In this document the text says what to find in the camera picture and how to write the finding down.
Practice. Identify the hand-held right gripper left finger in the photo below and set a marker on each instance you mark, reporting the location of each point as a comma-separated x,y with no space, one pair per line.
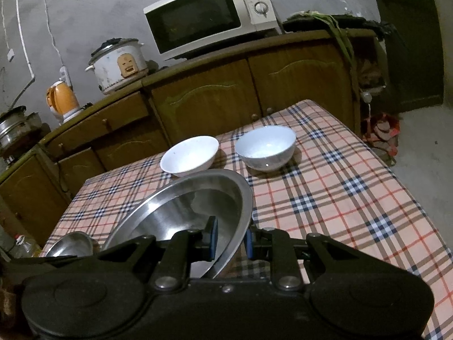
212,238

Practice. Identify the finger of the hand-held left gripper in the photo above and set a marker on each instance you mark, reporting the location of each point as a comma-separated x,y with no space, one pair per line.
35,262

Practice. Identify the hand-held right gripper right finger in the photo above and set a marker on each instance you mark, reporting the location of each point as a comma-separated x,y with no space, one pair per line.
250,244

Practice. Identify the small steel bowl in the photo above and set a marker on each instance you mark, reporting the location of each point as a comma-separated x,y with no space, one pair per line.
70,244

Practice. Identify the large steel bowl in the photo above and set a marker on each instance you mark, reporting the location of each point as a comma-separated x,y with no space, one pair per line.
184,202

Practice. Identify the wide white bowl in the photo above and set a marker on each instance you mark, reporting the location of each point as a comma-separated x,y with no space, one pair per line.
187,156

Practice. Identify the deep white patterned bowl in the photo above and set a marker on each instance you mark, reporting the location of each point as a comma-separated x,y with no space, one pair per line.
265,145

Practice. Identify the yellow oil bottle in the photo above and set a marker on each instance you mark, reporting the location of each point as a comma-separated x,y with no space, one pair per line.
24,246

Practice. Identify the plaid tablecloth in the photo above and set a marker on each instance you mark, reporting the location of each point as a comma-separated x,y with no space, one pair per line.
336,202

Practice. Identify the stacked steel pots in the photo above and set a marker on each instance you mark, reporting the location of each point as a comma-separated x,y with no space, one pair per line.
16,131

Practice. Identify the wooden kitchen cabinet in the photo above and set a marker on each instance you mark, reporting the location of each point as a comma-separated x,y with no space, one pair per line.
212,92

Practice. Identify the orange electric kettle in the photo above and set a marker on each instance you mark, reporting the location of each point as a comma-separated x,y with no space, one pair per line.
63,101

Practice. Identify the red bag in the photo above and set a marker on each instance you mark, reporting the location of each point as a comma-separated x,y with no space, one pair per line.
384,131

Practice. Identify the white power strip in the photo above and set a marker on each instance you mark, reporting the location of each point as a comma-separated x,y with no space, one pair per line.
64,75

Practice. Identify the white rice cooker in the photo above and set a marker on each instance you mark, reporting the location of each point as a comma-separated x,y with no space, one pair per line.
109,67

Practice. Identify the white microwave oven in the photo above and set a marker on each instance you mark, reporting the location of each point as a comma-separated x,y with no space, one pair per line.
201,17

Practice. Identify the green onions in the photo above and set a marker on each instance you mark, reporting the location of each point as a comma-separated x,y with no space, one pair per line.
341,39

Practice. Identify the dark green door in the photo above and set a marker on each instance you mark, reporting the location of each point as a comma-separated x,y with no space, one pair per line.
410,42

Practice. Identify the white wall switch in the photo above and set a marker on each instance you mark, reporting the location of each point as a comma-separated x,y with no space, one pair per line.
11,55

